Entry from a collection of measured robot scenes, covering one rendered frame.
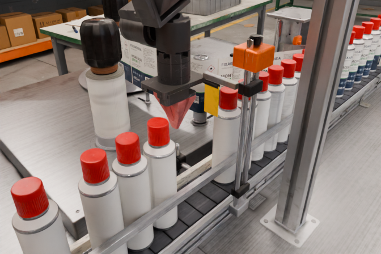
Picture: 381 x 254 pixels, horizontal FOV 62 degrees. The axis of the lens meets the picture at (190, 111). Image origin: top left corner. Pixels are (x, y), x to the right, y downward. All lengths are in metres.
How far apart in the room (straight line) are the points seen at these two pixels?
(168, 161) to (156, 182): 0.04
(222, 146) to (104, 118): 0.28
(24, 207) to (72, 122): 0.55
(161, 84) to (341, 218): 0.45
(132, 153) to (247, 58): 0.20
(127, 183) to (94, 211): 0.06
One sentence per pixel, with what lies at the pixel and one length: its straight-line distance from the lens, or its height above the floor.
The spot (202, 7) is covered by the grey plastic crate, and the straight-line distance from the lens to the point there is 2.46.
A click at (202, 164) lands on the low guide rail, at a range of 0.67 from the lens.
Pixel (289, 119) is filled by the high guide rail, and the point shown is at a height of 0.96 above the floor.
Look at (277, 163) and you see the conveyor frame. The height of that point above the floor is 0.88.
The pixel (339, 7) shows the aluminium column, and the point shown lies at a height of 1.25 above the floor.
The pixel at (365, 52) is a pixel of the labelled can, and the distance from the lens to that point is 1.20.
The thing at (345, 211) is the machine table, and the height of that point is 0.83.
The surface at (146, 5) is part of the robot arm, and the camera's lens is 0.47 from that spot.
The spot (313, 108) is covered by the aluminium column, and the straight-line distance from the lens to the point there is 0.52.
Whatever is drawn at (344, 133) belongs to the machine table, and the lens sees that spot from 1.02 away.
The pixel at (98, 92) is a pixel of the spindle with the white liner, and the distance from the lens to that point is 0.72.
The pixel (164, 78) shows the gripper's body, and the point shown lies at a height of 1.12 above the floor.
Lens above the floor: 1.33
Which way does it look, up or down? 29 degrees down
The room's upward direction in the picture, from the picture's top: straight up
